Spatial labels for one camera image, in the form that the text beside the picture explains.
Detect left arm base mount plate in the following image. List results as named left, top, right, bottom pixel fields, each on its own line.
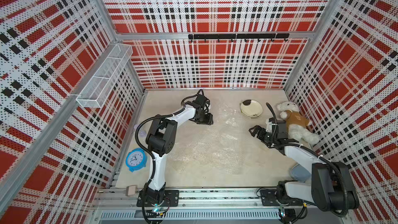
left=136, top=189, right=180, bottom=207

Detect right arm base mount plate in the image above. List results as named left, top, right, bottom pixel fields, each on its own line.
left=256, top=188, right=303, bottom=206

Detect blue alarm clock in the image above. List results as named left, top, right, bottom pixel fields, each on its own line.
left=125, top=148, right=147, bottom=172

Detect cream dinner plate black characters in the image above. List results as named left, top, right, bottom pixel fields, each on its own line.
left=244, top=113, right=262, bottom=119

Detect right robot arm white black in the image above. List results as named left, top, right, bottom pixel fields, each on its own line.
left=249, top=102, right=360, bottom=224

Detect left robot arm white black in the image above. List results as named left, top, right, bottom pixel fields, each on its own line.
left=135, top=96, right=214, bottom=205

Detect cream plate black spot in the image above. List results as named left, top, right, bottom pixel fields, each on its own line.
left=240, top=100, right=263, bottom=115

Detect grey blue zip pouch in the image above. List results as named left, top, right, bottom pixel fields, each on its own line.
left=289, top=163, right=311, bottom=183

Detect white wire mesh shelf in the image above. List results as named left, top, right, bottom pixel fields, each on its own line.
left=77, top=44, right=133, bottom=108

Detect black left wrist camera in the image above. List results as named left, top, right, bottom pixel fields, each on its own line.
left=193, top=93, right=210, bottom=108

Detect black wall hook rail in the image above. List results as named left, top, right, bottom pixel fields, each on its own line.
left=188, top=33, right=290, bottom=40

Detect small beige box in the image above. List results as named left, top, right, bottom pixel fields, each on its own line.
left=125, top=185, right=137, bottom=197

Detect white teddy bear brown shirt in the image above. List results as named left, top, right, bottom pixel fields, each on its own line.
left=277, top=101, right=320, bottom=145

